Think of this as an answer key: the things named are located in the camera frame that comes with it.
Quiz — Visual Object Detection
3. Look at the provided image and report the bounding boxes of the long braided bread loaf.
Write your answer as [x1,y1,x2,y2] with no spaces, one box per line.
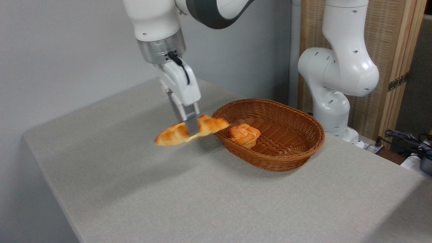
[155,115,230,146]

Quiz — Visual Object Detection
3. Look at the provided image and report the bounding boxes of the white power strip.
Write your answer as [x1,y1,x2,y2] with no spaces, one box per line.
[363,141,384,154]

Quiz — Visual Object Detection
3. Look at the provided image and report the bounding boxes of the tangled dark cables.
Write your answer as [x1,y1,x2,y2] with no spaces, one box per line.
[384,129,432,159]

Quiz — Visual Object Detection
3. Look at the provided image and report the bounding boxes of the dark metal screen hinge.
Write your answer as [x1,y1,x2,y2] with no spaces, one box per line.
[387,73,409,92]

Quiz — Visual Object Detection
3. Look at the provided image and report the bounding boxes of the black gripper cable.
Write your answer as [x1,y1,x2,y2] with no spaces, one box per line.
[168,51,190,85]

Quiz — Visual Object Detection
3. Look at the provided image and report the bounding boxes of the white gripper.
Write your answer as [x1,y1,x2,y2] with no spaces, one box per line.
[159,59,202,137]

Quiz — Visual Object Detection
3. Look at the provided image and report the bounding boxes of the brown oval wicker basket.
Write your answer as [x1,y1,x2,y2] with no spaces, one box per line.
[212,99,325,172]

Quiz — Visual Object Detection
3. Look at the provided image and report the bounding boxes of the round knotted bread roll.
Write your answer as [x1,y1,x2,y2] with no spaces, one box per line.
[228,124,261,150]

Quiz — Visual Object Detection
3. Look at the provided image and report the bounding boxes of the grey box device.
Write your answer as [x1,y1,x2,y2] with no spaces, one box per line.
[420,156,432,176]

